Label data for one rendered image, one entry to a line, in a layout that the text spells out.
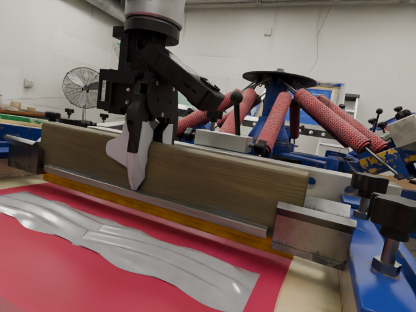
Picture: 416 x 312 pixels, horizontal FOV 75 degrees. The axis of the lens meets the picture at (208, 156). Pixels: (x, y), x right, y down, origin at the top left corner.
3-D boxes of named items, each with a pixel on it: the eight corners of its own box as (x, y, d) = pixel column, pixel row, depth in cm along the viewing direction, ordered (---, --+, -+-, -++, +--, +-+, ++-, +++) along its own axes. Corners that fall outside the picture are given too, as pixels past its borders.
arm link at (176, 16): (195, 5, 37) (162, -28, 30) (190, 40, 38) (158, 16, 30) (150, 7, 40) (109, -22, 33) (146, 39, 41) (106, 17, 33)
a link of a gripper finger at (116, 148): (108, 182, 38) (121, 117, 38) (143, 192, 36) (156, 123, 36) (91, 182, 35) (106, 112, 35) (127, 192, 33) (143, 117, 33)
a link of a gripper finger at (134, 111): (140, 153, 37) (153, 91, 37) (151, 156, 36) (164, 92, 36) (116, 150, 32) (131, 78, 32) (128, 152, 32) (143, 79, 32)
